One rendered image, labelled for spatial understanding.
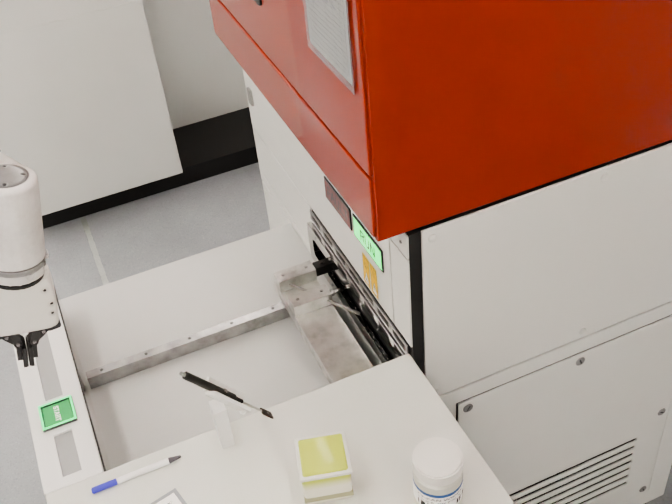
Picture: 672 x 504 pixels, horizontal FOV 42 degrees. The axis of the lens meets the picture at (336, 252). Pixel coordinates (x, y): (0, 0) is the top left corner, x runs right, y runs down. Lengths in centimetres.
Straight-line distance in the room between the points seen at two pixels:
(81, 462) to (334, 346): 50
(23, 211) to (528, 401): 103
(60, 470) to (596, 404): 108
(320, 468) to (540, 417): 69
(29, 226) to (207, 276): 73
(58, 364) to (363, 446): 57
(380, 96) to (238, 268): 84
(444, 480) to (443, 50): 58
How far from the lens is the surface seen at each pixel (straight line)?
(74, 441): 150
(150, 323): 185
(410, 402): 143
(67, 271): 339
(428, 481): 123
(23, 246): 127
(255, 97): 198
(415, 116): 121
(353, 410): 142
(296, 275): 175
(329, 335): 166
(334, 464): 127
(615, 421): 203
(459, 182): 132
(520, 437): 186
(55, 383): 160
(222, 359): 173
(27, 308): 135
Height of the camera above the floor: 206
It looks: 40 degrees down
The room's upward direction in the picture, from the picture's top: 6 degrees counter-clockwise
